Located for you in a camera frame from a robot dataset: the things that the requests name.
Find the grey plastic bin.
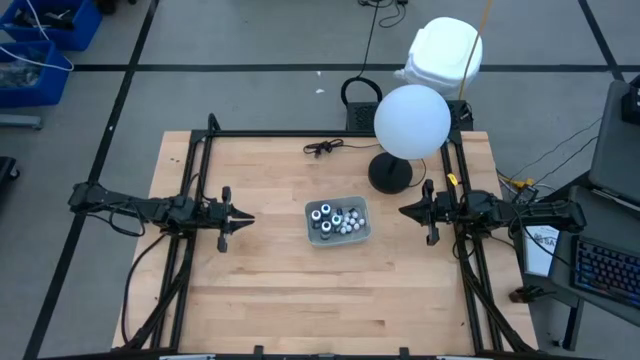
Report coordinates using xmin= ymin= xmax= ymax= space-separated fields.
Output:
xmin=304 ymin=195 xmax=373 ymax=248

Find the black lamp power cable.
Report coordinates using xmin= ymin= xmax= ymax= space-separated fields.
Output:
xmin=303 ymin=138 xmax=427 ymax=189

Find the white lined trash bin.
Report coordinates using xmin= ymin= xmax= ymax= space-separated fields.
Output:
xmin=394 ymin=17 xmax=484 ymax=99

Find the white printed paper sheet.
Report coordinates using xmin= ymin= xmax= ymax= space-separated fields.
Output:
xmin=522 ymin=224 xmax=561 ymax=279

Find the black looped floor cable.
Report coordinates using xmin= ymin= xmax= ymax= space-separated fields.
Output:
xmin=340 ymin=0 xmax=409 ymax=107

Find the black computer keyboard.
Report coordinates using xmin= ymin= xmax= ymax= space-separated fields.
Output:
xmin=573 ymin=234 xmax=640 ymax=309

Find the grey keyboard desk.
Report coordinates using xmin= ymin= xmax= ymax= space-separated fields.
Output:
xmin=549 ymin=79 xmax=640 ymax=326

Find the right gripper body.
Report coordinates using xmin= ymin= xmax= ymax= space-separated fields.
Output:
xmin=421 ymin=178 xmax=469 ymax=247

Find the black perforated equipment box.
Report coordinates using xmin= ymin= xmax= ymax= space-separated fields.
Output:
xmin=345 ymin=99 xmax=474 ymax=133

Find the blue plastic crate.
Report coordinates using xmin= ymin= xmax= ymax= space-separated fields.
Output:
xmin=0 ymin=40 xmax=74 ymax=109
xmin=0 ymin=0 xmax=104 ymax=51

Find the yellow hanging cable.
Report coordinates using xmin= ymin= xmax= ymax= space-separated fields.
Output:
xmin=458 ymin=0 xmax=494 ymax=99

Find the globe table lamp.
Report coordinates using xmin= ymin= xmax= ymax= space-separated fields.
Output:
xmin=368 ymin=83 xmax=453 ymax=195

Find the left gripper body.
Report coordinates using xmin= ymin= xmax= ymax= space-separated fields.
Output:
xmin=198 ymin=185 xmax=234 ymax=253

